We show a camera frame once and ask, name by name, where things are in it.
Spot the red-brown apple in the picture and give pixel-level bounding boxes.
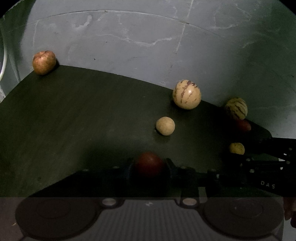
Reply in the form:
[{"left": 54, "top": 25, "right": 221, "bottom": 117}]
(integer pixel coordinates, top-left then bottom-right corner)
[{"left": 32, "top": 51, "right": 56, "bottom": 75}]

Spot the small red plum right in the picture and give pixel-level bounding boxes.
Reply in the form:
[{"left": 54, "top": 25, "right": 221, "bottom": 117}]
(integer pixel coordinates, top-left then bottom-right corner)
[{"left": 239, "top": 120, "right": 251, "bottom": 131}]

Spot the white looped cable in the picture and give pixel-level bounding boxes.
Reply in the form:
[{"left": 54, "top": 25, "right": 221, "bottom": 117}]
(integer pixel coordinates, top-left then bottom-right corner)
[{"left": 0, "top": 34, "right": 9, "bottom": 82}]

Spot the striped pepino melon right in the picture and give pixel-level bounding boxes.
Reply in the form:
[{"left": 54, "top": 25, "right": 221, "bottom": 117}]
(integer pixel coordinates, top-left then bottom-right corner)
[{"left": 225, "top": 98, "right": 248, "bottom": 120}]

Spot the small tan round fruit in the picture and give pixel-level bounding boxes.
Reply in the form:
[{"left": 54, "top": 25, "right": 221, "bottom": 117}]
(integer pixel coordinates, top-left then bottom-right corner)
[{"left": 156, "top": 116, "right": 175, "bottom": 136}]

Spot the striped pepino melon left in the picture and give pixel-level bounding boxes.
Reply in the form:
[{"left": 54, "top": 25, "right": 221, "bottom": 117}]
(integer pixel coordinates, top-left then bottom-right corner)
[{"left": 173, "top": 79, "right": 202, "bottom": 109}]

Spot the striped pepino melon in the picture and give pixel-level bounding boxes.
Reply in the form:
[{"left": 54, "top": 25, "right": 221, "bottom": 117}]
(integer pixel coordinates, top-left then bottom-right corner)
[
  {"left": 225, "top": 98, "right": 248, "bottom": 120},
  {"left": 173, "top": 79, "right": 202, "bottom": 109}
]

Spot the small tan fruit front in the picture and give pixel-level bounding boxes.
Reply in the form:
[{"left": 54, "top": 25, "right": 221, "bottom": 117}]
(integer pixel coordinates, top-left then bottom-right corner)
[{"left": 230, "top": 143, "right": 245, "bottom": 155}]

